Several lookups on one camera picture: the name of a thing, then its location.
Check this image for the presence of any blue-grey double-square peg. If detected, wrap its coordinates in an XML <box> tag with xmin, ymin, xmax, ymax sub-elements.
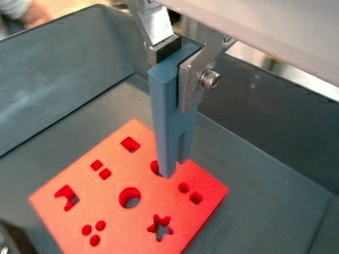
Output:
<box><xmin>148</xmin><ymin>44</ymin><xmax>199</xmax><ymax>178</ymax></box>

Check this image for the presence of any red shape-sorting block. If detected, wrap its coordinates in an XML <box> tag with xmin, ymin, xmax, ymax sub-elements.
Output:
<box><xmin>29</xmin><ymin>120</ymin><xmax>230</xmax><ymax>254</ymax></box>

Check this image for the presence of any person in background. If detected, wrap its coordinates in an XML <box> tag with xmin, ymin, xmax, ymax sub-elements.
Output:
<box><xmin>0</xmin><ymin>0</ymin><xmax>53</xmax><ymax>27</ymax></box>

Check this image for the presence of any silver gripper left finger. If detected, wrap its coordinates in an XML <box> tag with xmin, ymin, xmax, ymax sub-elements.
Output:
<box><xmin>128</xmin><ymin>0</ymin><xmax>182</xmax><ymax>65</ymax></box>

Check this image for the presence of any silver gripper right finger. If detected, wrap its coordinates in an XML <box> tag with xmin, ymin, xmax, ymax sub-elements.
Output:
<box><xmin>178</xmin><ymin>25</ymin><xmax>238</xmax><ymax>113</ymax></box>

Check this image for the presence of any dark grey bin enclosure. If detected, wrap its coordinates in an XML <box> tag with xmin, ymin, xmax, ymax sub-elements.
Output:
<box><xmin>0</xmin><ymin>5</ymin><xmax>339</xmax><ymax>254</ymax></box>

